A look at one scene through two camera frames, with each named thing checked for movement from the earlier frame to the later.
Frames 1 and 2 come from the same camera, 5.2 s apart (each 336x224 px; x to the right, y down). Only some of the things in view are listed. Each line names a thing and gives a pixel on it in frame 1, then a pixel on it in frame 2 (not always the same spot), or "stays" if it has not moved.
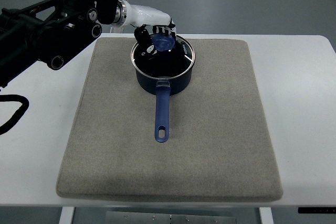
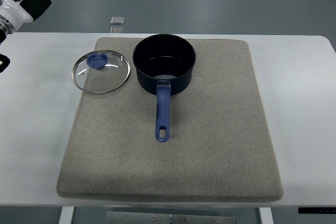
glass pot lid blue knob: (174, 57) -> (100, 72)
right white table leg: (266, 215) stays
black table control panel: (318, 210) stays
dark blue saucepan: (164, 73) stays
